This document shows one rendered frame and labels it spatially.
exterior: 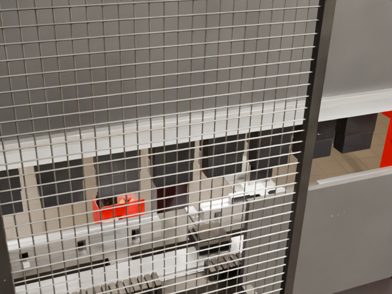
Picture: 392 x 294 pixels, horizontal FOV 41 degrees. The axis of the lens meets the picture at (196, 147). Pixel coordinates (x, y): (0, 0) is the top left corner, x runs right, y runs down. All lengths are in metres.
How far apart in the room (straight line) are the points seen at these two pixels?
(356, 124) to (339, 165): 2.34
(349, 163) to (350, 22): 2.93
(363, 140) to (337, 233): 0.67
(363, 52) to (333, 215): 0.56
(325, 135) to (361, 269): 0.56
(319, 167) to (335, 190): 2.87
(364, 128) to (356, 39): 0.54
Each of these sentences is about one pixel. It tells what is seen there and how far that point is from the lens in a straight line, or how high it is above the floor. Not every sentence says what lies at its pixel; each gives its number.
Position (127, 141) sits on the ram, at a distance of 1.77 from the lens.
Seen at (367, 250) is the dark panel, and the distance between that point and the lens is 1.84.
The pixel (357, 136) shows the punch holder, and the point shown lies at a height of 1.20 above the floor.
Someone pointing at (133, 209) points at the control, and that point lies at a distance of 2.36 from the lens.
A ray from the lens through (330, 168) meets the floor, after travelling 4.47.
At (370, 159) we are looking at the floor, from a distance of 4.73.
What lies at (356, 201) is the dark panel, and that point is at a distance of 1.67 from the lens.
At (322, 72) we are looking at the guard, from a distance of 1.05.
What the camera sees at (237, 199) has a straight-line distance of 2.10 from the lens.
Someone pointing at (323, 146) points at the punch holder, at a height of 1.18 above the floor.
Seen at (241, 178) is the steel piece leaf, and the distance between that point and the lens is 2.21.
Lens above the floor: 2.13
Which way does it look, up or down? 28 degrees down
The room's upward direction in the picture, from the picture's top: 2 degrees clockwise
